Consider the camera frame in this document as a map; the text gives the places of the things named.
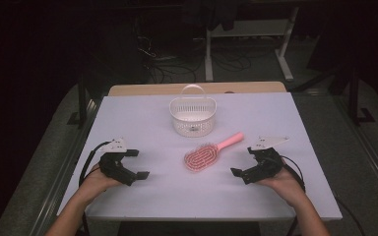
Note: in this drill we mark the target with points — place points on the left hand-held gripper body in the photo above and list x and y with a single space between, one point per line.
112 165

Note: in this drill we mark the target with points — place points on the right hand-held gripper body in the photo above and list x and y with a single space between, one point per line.
267 165

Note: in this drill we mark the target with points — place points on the pink hairbrush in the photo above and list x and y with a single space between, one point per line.
203 156

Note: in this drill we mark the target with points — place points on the white perforated plastic basket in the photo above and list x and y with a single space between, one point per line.
193 118

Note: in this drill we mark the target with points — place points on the person's left hand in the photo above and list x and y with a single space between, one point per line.
95 183

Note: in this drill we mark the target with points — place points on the person's right hand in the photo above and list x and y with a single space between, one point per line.
287 188

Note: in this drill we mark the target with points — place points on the wooden table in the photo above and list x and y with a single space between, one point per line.
151 89

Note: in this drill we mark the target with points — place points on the black metal stand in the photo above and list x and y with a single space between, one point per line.
354 98
82 105

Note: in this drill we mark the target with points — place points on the dark hanging cloth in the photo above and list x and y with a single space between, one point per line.
216 14

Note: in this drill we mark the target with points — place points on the white metal desk frame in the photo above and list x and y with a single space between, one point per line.
252 28

